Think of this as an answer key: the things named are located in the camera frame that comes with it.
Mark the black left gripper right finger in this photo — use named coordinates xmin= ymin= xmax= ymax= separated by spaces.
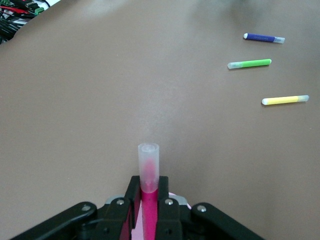
xmin=156 ymin=176 xmax=266 ymax=240

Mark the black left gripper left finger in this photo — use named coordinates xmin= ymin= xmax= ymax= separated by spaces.
xmin=9 ymin=176 xmax=142 ymax=240

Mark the pink marker pen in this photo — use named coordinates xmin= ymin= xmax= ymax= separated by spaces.
xmin=137 ymin=142 xmax=161 ymax=240

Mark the pink mesh cup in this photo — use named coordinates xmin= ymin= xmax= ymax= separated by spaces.
xmin=131 ymin=191 xmax=193 ymax=240

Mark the brown table cover mat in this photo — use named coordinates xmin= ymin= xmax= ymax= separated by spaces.
xmin=0 ymin=0 xmax=320 ymax=240

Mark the yellow marker pen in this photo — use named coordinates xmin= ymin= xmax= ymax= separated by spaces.
xmin=261 ymin=94 xmax=310 ymax=106

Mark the green marker pen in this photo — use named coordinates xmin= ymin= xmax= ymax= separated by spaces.
xmin=227 ymin=58 xmax=273 ymax=71

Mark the purple marker pen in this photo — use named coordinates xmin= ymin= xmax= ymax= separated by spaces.
xmin=242 ymin=32 xmax=286 ymax=45

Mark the small electronics board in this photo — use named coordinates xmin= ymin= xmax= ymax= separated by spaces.
xmin=14 ymin=0 xmax=48 ymax=10

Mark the black cable bundle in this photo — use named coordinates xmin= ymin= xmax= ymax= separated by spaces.
xmin=0 ymin=13 xmax=28 ymax=46

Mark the red wire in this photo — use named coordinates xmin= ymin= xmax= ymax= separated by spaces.
xmin=0 ymin=6 xmax=30 ymax=16

